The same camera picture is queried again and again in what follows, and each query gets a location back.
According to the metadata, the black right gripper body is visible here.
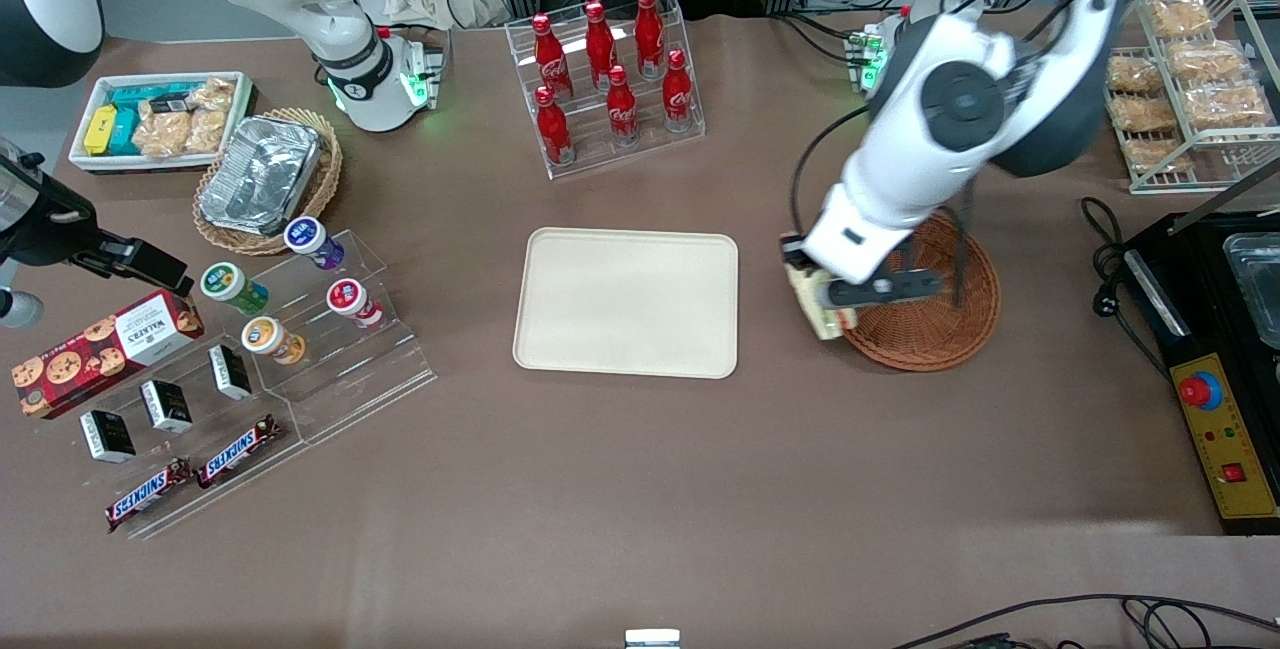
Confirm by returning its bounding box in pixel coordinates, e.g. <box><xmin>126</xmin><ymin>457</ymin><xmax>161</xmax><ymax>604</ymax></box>
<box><xmin>0</xmin><ymin>155</ymin><xmax>103</xmax><ymax>270</ymax></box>

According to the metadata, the triangular sandwich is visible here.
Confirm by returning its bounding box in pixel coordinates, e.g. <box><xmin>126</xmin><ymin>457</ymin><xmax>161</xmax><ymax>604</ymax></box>
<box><xmin>784</xmin><ymin>261</ymin><xmax>848</xmax><ymax>342</ymax></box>

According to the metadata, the round brown wicker basket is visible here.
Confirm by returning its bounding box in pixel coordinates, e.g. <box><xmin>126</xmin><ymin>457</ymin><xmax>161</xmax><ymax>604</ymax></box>
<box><xmin>842</xmin><ymin>208</ymin><xmax>1003</xmax><ymax>373</ymax></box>

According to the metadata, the beige rectangular tray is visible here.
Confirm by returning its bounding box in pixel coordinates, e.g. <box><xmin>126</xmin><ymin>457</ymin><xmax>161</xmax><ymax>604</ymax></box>
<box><xmin>512</xmin><ymin>227</ymin><xmax>740</xmax><ymax>381</ymax></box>

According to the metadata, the oval light wicker basket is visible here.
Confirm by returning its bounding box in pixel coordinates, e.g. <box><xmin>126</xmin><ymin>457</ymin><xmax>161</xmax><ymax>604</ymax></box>
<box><xmin>192</xmin><ymin>108</ymin><xmax>345</xmax><ymax>258</ymax></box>

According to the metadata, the white plastic bin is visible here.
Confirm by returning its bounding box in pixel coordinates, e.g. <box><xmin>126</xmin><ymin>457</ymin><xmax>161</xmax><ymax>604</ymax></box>
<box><xmin>67</xmin><ymin>71</ymin><xmax>257</xmax><ymax>176</ymax></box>

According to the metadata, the green lid yogurt cup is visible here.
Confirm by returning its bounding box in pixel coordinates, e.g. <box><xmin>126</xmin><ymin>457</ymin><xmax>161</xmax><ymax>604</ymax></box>
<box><xmin>200</xmin><ymin>261</ymin><xmax>270</xmax><ymax>317</ymax></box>

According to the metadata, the red Walkers cookie box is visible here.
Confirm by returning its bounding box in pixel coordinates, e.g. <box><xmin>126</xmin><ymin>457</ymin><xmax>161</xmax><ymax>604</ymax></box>
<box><xmin>11</xmin><ymin>288</ymin><xmax>206</xmax><ymax>421</ymax></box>

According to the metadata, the yellow small box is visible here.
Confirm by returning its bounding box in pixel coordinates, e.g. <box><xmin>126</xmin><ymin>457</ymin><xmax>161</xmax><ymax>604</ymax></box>
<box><xmin>83</xmin><ymin>104</ymin><xmax>120</xmax><ymax>157</ymax></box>

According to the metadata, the clear bag of crackers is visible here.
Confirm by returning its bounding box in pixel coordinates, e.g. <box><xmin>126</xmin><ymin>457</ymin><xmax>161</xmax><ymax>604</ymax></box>
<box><xmin>132</xmin><ymin>111</ymin><xmax>192</xmax><ymax>159</ymax></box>
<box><xmin>185</xmin><ymin>106</ymin><xmax>230</xmax><ymax>156</ymax></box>
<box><xmin>189</xmin><ymin>78</ymin><xmax>237</xmax><ymax>113</ymax></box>

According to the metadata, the teal small box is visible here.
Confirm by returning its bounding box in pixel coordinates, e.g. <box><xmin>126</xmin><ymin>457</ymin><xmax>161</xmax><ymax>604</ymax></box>
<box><xmin>105</xmin><ymin>107</ymin><xmax>142</xmax><ymax>157</ymax></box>

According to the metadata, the small black white box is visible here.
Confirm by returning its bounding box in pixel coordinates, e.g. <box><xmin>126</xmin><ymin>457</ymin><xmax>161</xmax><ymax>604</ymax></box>
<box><xmin>207</xmin><ymin>343</ymin><xmax>253</xmax><ymax>401</ymax></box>
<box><xmin>79</xmin><ymin>409</ymin><xmax>137</xmax><ymax>464</ymax></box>
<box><xmin>139</xmin><ymin>379</ymin><xmax>194</xmax><ymax>435</ymax></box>

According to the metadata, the orange lid yogurt cup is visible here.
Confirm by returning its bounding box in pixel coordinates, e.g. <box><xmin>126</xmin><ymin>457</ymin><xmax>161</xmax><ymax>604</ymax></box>
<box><xmin>240</xmin><ymin>316</ymin><xmax>306</xmax><ymax>366</ymax></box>

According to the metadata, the aluminium foil container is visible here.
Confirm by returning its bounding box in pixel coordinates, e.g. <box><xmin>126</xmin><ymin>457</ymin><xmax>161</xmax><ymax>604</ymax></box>
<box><xmin>199</xmin><ymin>116</ymin><xmax>322</xmax><ymax>236</ymax></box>

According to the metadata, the teal long box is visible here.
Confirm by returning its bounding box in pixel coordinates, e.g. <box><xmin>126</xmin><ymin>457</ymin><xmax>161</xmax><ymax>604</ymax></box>
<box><xmin>108</xmin><ymin>82</ymin><xmax>193</xmax><ymax>112</ymax></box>

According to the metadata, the purple lid yogurt cup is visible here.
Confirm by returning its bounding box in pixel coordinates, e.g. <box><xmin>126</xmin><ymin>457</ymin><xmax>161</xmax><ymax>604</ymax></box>
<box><xmin>283</xmin><ymin>216</ymin><xmax>346</xmax><ymax>271</ymax></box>

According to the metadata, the red cola bottle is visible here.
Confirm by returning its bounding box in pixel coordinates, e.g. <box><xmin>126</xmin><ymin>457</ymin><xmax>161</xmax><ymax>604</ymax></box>
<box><xmin>635</xmin><ymin>0</ymin><xmax>667</xmax><ymax>79</ymax></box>
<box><xmin>605</xmin><ymin>64</ymin><xmax>642</xmax><ymax>146</ymax></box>
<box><xmin>531</xmin><ymin>13</ymin><xmax>574</xmax><ymax>102</ymax></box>
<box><xmin>584</xmin><ymin>0</ymin><xmax>619</xmax><ymax>90</ymax></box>
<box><xmin>661</xmin><ymin>48</ymin><xmax>695</xmax><ymax>133</ymax></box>
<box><xmin>534</xmin><ymin>86</ymin><xmax>577</xmax><ymax>168</ymax></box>

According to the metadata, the Snickers chocolate bar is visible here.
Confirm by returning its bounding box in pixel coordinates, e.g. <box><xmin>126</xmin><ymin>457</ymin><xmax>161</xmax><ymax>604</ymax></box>
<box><xmin>196</xmin><ymin>414</ymin><xmax>280</xmax><ymax>489</ymax></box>
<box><xmin>105</xmin><ymin>458</ymin><xmax>194</xmax><ymax>533</ymax></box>

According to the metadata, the red lid yogurt cup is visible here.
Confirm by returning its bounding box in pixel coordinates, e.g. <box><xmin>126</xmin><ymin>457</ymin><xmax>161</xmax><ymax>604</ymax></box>
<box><xmin>326</xmin><ymin>278</ymin><xmax>385</xmax><ymax>329</ymax></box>

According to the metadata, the clear acrylic bottle rack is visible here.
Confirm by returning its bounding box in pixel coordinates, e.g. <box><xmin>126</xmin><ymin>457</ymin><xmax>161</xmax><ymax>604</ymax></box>
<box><xmin>504</xmin><ymin>0</ymin><xmax>707</xmax><ymax>181</ymax></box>

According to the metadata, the clear acrylic stepped stand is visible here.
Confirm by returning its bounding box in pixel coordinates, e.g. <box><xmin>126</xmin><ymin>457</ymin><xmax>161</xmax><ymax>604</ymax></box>
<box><xmin>84</xmin><ymin>228</ymin><xmax>439</xmax><ymax>541</ymax></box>

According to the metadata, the bagged snack in rack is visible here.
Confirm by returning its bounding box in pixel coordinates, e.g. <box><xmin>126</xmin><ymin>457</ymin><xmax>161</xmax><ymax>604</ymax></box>
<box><xmin>1144</xmin><ymin>0</ymin><xmax>1214</xmax><ymax>39</ymax></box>
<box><xmin>1167</xmin><ymin>40</ymin><xmax>1257</xmax><ymax>83</ymax></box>
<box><xmin>1106</xmin><ymin>53</ymin><xmax>1167</xmax><ymax>96</ymax></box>
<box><xmin>1109</xmin><ymin>93</ymin><xmax>1182</xmax><ymax>136</ymax></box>
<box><xmin>1119</xmin><ymin>136</ymin><xmax>1192</xmax><ymax>176</ymax></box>
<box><xmin>1184</xmin><ymin>83</ymin><xmax>1272</xmax><ymax>131</ymax></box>

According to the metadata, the black appliance housing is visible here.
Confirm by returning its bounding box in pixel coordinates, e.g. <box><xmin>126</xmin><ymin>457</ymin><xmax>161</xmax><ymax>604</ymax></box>
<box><xmin>1120</xmin><ymin>212</ymin><xmax>1280</xmax><ymax>537</ymax></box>

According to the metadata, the clear glass pan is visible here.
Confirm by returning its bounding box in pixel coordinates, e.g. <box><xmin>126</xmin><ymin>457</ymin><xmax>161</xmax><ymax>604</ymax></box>
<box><xmin>1221</xmin><ymin>231</ymin><xmax>1280</xmax><ymax>351</ymax></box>

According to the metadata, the yellow emergency stop control box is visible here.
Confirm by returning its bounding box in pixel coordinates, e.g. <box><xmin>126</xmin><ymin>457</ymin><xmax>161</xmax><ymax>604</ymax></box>
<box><xmin>1169</xmin><ymin>353</ymin><xmax>1280</xmax><ymax>522</ymax></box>

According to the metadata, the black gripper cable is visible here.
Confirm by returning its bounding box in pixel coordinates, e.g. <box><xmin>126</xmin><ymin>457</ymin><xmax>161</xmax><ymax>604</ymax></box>
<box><xmin>789</xmin><ymin>106</ymin><xmax>872</xmax><ymax>236</ymax></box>

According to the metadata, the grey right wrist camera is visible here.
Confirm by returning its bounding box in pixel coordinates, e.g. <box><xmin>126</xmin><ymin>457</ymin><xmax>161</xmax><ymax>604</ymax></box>
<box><xmin>0</xmin><ymin>287</ymin><xmax>47</xmax><ymax>331</ymax></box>

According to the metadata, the black base cable bundle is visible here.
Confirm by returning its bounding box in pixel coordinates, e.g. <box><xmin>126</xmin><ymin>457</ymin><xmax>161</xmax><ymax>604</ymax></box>
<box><xmin>768</xmin><ymin>11</ymin><xmax>863</xmax><ymax>67</ymax></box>

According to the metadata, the black power cable with plug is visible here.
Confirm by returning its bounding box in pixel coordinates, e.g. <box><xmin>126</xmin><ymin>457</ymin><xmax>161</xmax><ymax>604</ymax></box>
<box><xmin>1079</xmin><ymin>195</ymin><xmax>1172</xmax><ymax>381</ymax></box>

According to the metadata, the white wire snack rack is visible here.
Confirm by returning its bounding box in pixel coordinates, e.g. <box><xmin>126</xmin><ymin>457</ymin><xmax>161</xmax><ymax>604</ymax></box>
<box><xmin>1104</xmin><ymin>0</ymin><xmax>1280</xmax><ymax>196</ymax></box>

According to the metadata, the black table edge cable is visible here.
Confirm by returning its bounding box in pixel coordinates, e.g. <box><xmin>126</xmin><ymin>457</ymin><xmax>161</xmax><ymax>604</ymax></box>
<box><xmin>888</xmin><ymin>591</ymin><xmax>1280</xmax><ymax>649</ymax></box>

